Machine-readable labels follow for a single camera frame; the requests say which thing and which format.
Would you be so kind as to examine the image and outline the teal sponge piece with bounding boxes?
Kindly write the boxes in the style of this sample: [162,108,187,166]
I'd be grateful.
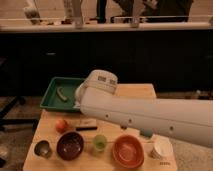
[140,129,153,138]

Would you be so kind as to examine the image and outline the green cucumber toy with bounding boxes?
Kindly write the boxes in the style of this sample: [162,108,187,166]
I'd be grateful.
[56,87,68,102]

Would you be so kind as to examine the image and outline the small metal cup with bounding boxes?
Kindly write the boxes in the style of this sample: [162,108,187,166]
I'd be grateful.
[34,140,52,158]

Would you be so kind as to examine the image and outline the small green cup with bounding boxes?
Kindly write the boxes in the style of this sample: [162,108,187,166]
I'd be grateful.
[93,134,107,152]

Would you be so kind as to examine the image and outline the black brush block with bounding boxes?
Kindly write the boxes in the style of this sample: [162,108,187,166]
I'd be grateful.
[76,119,97,131]

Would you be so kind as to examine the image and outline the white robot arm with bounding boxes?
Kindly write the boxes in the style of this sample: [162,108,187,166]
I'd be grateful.
[75,70,213,148]

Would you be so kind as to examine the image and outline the orange bowl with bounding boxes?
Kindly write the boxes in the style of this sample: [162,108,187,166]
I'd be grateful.
[112,135,144,169]

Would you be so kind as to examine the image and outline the green plastic tray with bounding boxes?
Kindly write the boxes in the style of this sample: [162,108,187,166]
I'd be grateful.
[40,77,84,113]

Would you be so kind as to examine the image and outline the white paper cup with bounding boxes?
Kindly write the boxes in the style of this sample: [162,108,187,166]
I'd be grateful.
[150,137,173,160]

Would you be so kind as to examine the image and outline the orange tomato toy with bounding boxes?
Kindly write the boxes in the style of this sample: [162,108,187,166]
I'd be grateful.
[55,119,68,133]

